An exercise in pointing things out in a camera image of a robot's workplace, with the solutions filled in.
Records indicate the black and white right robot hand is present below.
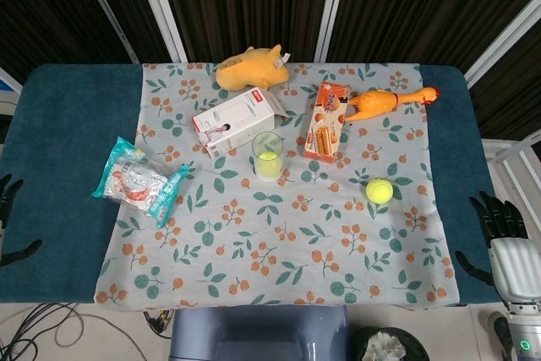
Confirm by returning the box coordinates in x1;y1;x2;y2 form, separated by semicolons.
455;191;541;304

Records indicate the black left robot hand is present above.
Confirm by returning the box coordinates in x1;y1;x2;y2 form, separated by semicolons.
0;172;43;268

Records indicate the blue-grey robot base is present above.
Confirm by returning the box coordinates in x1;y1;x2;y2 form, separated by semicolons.
168;304;352;361

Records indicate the clear glass with ball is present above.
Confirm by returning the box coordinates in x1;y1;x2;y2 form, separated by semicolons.
251;131;285;183

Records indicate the teal fabric table cover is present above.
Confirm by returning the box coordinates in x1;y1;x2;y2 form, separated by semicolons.
0;63;502;307

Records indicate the teal plastic snack bag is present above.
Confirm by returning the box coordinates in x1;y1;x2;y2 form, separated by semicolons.
90;135;190;229

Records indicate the black waste bin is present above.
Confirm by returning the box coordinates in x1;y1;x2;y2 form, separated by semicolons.
349;325;429;361

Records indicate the orange rubber chicken toy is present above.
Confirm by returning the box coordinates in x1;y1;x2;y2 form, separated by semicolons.
342;85;440;123

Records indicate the orange biscuit stick box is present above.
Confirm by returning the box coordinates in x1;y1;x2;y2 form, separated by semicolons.
302;81;353;164

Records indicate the floral leaf and berry tablecloth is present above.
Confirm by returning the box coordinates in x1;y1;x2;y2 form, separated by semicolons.
93;61;460;308

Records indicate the white red appliance carton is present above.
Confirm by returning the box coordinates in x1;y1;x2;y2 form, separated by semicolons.
191;86;291;160

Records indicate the yellow plush toy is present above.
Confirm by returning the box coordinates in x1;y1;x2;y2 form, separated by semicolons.
215;43;292;91

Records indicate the white metal frame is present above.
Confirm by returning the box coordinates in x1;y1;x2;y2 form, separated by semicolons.
481;130;541;227

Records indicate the black floor cable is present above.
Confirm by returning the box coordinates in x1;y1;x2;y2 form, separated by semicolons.
0;301;81;356

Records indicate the grey floor cable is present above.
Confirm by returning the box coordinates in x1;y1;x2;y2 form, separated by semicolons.
54;312;149;361

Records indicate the thin grey partition post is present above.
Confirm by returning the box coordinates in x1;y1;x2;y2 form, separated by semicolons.
71;0;140;64

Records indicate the wide white partition post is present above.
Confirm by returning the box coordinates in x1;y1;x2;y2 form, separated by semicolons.
130;0;188;63
463;0;541;85
314;0;352;63

